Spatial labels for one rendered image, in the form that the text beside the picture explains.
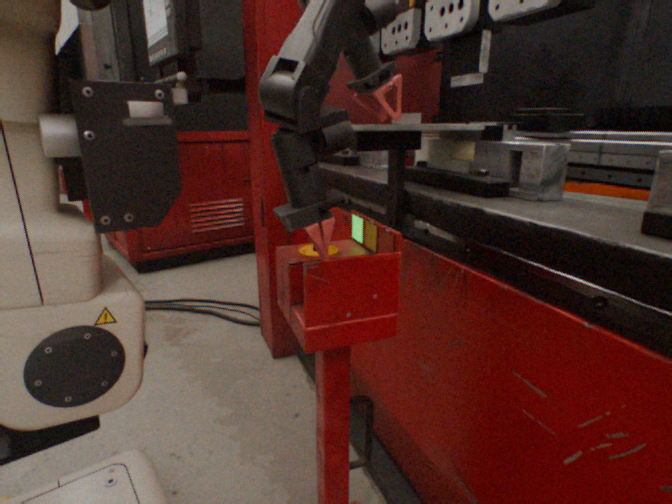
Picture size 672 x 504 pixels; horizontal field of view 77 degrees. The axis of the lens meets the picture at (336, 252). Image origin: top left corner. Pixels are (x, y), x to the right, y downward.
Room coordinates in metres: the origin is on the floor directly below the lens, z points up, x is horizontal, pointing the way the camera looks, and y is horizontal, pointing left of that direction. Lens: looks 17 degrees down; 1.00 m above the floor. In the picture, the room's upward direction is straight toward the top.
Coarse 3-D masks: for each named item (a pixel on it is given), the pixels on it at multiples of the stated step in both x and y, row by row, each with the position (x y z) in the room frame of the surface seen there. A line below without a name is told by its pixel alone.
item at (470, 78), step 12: (468, 36) 0.94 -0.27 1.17; (480, 36) 0.90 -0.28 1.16; (456, 48) 0.97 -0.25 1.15; (468, 48) 0.94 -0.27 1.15; (480, 48) 0.90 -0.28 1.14; (456, 60) 0.97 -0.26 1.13; (468, 60) 0.93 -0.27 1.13; (480, 60) 0.90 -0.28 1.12; (456, 72) 0.97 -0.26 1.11; (468, 72) 0.93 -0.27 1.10; (480, 72) 0.91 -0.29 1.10; (456, 84) 0.98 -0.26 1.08; (468, 84) 0.94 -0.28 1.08
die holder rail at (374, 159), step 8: (352, 152) 1.42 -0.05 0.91; (360, 152) 1.36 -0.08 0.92; (368, 152) 1.31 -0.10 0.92; (376, 152) 1.26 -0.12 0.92; (384, 152) 1.23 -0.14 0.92; (360, 160) 1.36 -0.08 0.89; (368, 160) 1.31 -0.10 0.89; (376, 160) 1.26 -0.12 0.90; (384, 160) 1.24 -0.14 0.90; (376, 168) 1.25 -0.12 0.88; (384, 168) 1.22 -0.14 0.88
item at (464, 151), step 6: (456, 144) 0.91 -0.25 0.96; (462, 144) 0.90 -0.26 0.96; (468, 144) 0.88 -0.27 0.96; (474, 144) 0.86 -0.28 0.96; (456, 150) 0.91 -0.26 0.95; (462, 150) 0.89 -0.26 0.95; (468, 150) 0.88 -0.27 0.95; (474, 150) 0.86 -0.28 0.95; (450, 156) 0.93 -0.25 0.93; (456, 156) 0.91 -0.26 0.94; (462, 156) 0.89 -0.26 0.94; (468, 156) 0.88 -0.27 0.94
